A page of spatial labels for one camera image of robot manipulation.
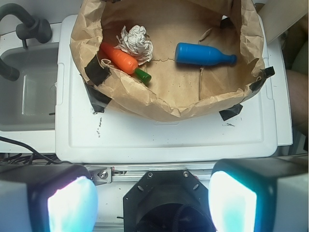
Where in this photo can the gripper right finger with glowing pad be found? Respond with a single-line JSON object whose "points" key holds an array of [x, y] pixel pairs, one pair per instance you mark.
{"points": [[260, 194]]}

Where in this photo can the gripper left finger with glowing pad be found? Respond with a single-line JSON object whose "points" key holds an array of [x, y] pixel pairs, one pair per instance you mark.
{"points": [[47, 198]]}

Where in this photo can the aluminium extrusion rail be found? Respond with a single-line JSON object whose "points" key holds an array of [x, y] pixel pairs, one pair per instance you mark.
{"points": [[103, 173]]}

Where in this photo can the crumpled white paper ball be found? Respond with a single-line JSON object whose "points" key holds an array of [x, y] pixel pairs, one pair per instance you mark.
{"points": [[136, 42]]}

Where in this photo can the dark grey toy faucet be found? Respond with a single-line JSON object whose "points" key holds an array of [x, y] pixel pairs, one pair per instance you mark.
{"points": [[31, 27]]}

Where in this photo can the black tape right rim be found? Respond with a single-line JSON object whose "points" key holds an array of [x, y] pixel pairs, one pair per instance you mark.
{"points": [[263, 75]]}

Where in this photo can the black tape front right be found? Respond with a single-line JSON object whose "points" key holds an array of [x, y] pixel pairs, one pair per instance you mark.
{"points": [[231, 112]]}

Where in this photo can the orange toy carrot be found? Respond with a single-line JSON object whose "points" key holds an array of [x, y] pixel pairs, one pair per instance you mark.
{"points": [[125, 62]]}

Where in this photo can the black tape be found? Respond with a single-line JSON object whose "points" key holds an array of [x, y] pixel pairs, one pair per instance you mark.
{"points": [[97, 75], [231, 112]]}

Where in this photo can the grey toy sink basin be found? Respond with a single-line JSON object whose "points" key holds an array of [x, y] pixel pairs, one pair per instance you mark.
{"points": [[29, 103]]}

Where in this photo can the blue plastic bottle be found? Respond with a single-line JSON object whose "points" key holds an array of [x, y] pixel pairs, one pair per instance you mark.
{"points": [[197, 54]]}

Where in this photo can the black tape front left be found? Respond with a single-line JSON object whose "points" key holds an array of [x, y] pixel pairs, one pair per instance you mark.
{"points": [[97, 75]]}

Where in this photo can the black octagonal mount plate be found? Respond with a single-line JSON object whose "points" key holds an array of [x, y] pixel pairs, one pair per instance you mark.
{"points": [[167, 203]]}

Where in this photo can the white plastic bin lid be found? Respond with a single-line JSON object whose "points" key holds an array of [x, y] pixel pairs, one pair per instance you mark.
{"points": [[84, 136]]}

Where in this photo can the brown paper bag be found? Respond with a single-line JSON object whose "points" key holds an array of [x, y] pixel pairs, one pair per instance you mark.
{"points": [[176, 91]]}

